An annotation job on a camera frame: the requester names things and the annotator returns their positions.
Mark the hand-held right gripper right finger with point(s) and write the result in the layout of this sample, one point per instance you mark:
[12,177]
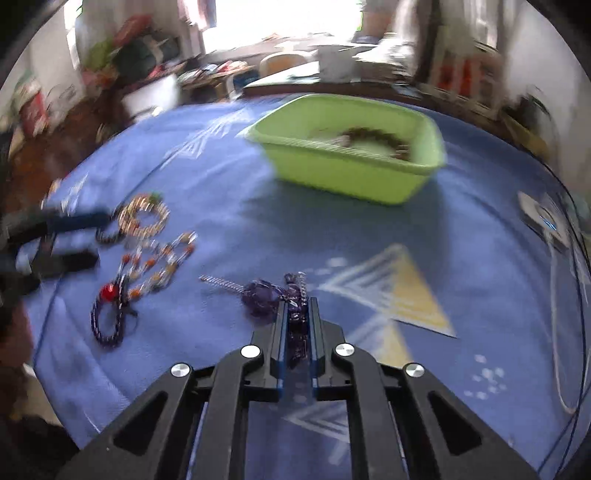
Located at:
[315,344]

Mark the white and orange chair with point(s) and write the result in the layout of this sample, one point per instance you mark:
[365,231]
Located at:
[284,61]

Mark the wooden armchair with white cushion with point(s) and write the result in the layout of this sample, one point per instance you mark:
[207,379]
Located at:
[152,97]

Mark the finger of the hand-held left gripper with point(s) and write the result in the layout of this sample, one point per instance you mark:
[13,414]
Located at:
[69,262]
[74,220]

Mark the wooden desk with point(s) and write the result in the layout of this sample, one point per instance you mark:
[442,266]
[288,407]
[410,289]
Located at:
[295,78]

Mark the small wooden side table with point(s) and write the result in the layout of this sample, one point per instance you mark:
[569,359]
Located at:
[212,74]

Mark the red bag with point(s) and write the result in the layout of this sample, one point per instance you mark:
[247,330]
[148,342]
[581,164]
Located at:
[134,26]

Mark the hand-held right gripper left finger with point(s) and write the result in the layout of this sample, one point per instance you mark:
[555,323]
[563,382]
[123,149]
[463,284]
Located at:
[282,344]

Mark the dark duffel bag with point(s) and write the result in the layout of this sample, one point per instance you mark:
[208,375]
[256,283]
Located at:
[136,57]

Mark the green plastic basin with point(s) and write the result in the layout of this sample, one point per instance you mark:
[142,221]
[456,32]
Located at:
[346,175]

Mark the cloth-covered monitor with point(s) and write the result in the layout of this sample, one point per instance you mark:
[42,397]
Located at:
[411,27]

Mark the blue printed tablecloth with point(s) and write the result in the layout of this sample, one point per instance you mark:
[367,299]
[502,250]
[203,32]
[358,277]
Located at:
[277,230]

